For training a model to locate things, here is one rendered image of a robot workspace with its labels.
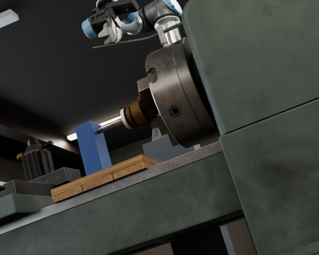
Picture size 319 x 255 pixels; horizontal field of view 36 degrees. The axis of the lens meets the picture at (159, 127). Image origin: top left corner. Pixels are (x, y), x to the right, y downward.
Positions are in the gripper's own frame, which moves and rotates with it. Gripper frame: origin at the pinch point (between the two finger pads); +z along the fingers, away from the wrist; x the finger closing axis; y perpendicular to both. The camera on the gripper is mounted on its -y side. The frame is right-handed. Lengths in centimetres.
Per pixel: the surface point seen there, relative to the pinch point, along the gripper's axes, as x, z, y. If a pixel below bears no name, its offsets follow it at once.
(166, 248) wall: -646, -273, 261
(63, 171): -20.4, 25.3, 34.7
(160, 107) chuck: -3.7, 32.7, -9.8
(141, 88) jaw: -1.3, 25.0, -5.8
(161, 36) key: -4.3, 3.5, -14.1
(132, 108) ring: -10.3, 21.7, 1.6
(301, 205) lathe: -12, 71, -36
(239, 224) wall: -659, -277, 124
